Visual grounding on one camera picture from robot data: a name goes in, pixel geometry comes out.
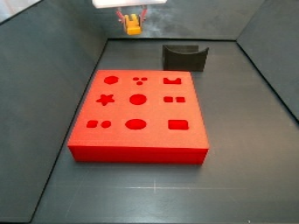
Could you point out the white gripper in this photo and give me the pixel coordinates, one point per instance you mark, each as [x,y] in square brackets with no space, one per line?
[100,4]

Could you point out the yellow square-circle peg object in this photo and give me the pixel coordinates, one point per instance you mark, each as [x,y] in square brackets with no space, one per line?
[132,26]

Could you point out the red shape-sorter block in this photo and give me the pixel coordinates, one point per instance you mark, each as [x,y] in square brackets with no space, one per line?
[140,118]

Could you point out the black curved fixture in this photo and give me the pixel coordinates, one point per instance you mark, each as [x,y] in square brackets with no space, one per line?
[184,58]

